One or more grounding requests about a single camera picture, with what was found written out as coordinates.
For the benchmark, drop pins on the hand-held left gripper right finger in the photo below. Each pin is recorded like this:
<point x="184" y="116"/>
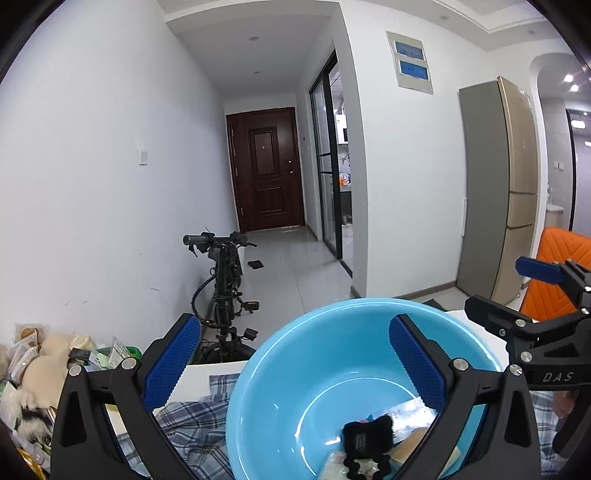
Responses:
<point x="415" y="364"/>

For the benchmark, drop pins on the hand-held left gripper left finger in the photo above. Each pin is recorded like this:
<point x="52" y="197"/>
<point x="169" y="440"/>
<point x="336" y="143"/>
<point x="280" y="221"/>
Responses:
<point x="173" y="362"/>

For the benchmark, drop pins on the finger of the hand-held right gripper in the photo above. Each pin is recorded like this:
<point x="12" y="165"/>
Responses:
<point x="535" y="270"/>
<point x="494" y="311"/>

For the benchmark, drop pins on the clear plastic packet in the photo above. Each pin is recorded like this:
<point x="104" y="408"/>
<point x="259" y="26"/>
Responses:
<point x="406" y="411"/>

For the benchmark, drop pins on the blue plastic basin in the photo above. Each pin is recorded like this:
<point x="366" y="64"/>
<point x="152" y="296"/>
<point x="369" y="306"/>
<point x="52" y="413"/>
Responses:
<point x="300" y="369"/>

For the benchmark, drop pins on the orange quilted chair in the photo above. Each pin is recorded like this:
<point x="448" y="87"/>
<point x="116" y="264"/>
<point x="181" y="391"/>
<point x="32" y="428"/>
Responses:
<point x="554" y="244"/>

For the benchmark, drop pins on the green and white packet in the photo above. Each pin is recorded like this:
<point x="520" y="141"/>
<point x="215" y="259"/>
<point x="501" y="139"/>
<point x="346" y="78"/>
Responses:
<point x="108" y="357"/>

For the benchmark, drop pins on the blue plaid cloth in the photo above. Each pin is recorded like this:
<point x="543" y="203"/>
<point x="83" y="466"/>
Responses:
<point x="194" y="434"/>

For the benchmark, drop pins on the tan cardboard packet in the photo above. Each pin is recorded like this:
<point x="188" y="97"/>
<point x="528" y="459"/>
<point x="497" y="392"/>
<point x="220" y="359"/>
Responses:
<point x="408" y="445"/>

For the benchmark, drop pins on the black folding bicycle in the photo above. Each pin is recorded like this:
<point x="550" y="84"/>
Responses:
<point x="224" y="295"/>

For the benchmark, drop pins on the gold and grey refrigerator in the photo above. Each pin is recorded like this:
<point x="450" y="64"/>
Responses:
<point x="489" y="194"/>

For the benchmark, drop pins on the beige plush toy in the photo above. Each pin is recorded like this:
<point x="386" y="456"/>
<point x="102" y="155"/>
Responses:
<point x="39" y="381"/>
<point x="55" y="345"/>

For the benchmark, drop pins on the black item on floor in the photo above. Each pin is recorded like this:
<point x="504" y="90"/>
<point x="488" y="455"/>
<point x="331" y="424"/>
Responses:
<point x="256" y="264"/>

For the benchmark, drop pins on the pale green packet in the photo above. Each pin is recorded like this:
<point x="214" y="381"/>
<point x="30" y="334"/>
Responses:
<point x="334" y="467"/>

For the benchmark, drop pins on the clear packet of cakes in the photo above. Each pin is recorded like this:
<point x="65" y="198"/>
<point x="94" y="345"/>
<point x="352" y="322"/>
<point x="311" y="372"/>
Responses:
<point x="27" y="335"/>

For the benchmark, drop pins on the black and white fur toy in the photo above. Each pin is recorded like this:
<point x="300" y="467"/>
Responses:
<point x="32" y="422"/>

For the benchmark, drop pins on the black-framed glass sliding door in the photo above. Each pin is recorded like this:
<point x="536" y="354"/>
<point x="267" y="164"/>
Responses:
<point x="328" y="184"/>

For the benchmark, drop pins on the dark brown entrance door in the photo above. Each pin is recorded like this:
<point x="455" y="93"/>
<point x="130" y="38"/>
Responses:
<point x="268" y="170"/>

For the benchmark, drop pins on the grey wall panel blue windows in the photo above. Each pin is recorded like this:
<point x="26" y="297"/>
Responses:
<point x="411" y="62"/>

